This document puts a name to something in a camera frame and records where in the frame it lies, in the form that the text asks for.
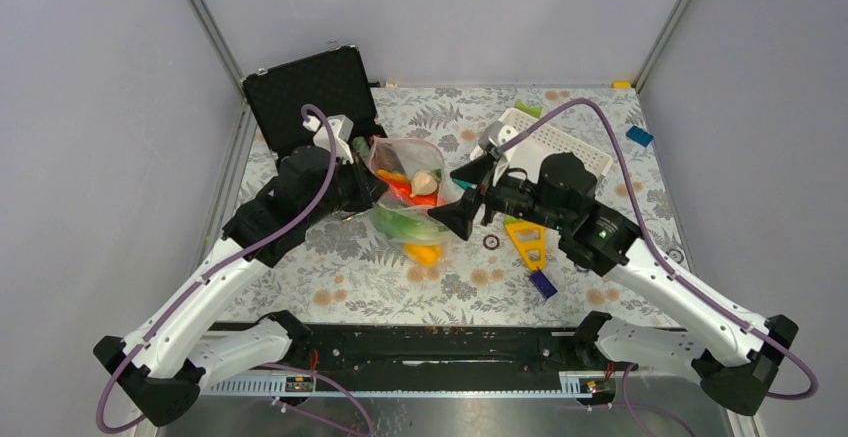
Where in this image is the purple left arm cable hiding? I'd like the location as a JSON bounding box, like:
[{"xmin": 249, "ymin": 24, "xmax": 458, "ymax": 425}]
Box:
[{"xmin": 95, "ymin": 103, "xmax": 376, "ymax": 437}]

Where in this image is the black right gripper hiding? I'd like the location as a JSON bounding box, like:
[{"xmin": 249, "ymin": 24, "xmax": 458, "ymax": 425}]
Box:
[{"xmin": 427, "ymin": 151, "xmax": 570, "ymax": 241}]

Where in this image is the green lettuce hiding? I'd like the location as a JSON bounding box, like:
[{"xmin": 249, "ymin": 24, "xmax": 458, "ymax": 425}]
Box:
[{"xmin": 370, "ymin": 206, "xmax": 446, "ymax": 245}]

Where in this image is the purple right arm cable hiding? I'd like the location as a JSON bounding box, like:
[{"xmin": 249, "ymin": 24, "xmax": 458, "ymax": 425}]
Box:
[{"xmin": 496, "ymin": 97, "xmax": 819, "ymax": 437}]

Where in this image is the blue toy brick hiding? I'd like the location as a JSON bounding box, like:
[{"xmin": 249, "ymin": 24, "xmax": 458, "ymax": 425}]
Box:
[{"xmin": 626, "ymin": 126, "xmax": 654, "ymax": 148}]

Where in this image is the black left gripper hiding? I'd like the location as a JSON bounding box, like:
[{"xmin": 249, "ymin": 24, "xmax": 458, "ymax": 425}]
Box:
[{"xmin": 304, "ymin": 149, "xmax": 390, "ymax": 227}]

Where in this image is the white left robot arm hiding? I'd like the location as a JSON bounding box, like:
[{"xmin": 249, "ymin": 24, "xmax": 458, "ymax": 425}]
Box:
[{"xmin": 93, "ymin": 146, "xmax": 388, "ymax": 427}]

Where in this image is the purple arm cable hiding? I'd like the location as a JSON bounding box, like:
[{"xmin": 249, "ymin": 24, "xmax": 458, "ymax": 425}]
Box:
[
  {"xmin": 496, "ymin": 97, "xmax": 819, "ymax": 437},
  {"xmin": 95, "ymin": 103, "xmax": 376, "ymax": 437}
]

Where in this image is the yellow bell pepper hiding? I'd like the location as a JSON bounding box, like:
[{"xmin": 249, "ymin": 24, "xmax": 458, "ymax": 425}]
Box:
[{"xmin": 403, "ymin": 243, "xmax": 444, "ymax": 267}]

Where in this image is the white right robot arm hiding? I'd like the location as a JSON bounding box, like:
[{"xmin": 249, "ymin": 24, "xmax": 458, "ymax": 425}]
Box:
[{"xmin": 428, "ymin": 153, "xmax": 798, "ymax": 416}]

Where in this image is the black poker chip case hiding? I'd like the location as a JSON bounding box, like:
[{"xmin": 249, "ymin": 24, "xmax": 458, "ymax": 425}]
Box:
[{"xmin": 241, "ymin": 44, "xmax": 399, "ymax": 170}]

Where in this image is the orange brown food piece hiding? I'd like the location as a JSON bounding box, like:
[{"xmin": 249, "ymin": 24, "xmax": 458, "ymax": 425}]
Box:
[{"xmin": 376, "ymin": 169, "xmax": 410, "ymax": 185}]

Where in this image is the floral table mat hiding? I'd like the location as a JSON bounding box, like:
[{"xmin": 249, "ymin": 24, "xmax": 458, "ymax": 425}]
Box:
[{"xmin": 223, "ymin": 87, "xmax": 686, "ymax": 328}]

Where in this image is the yellow triangular plastic tool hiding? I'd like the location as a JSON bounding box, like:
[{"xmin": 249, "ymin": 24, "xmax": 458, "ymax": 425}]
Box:
[{"xmin": 504, "ymin": 217, "xmax": 547, "ymax": 271}]

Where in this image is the green plastic piece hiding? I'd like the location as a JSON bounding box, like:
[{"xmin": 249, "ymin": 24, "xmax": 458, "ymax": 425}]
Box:
[{"xmin": 514, "ymin": 100, "xmax": 544, "ymax": 119}]

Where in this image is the purple toy brick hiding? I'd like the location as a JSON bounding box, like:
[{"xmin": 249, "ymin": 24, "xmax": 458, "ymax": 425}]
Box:
[{"xmin": 528, "ymin": 270, "xmax": 558, "ymax": 299}]

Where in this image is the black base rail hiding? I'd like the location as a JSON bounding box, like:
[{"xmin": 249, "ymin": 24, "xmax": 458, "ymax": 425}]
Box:
[{"xmin": 278, "ymin": 323, "xmax": 626, "ymax": 395}]

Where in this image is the white plastic basket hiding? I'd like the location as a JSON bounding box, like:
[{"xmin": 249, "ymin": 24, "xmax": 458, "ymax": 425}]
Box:
[{"xmin": 469, "ymin": 107, "xmax": 613, "ymax": 183}]

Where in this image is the orange carrot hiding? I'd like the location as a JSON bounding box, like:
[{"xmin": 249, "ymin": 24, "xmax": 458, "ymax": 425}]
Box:
[{"xmin": 388, "ymin": 180, "xmax": 440, "ymax": 207}]

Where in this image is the clear zip top bag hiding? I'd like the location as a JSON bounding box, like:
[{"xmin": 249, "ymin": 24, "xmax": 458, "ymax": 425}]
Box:
[{"xmin": 366, "ymin": 137, "xmax": 460, "ymax": 245}]

